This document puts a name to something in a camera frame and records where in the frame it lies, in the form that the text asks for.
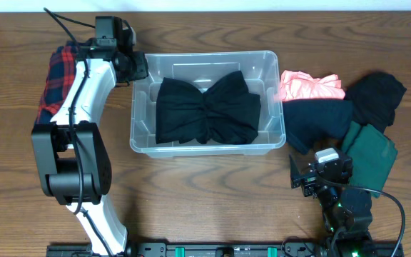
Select black garment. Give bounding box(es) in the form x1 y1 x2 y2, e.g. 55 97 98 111
345 71 407 133
156 71 261 145

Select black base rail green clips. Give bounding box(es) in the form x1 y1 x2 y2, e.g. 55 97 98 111
46 242 394 257

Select red navy plaid shirt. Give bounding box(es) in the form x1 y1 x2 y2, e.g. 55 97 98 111
35 42 78 124

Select pink folded garment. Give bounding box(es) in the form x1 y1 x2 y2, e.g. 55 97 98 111
275 70 345 102

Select dark green garment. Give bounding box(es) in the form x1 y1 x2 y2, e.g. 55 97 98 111
341 121 398 191

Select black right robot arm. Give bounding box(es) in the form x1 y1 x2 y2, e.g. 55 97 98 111
290 148 372 256

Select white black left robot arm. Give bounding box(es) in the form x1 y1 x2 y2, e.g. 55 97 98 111
31 16 148 256

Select clear plastic storage bin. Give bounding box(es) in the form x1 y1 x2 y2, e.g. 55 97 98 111
129 50 286 158

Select navy folded garment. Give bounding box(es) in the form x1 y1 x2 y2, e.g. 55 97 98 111
283 99 353 155

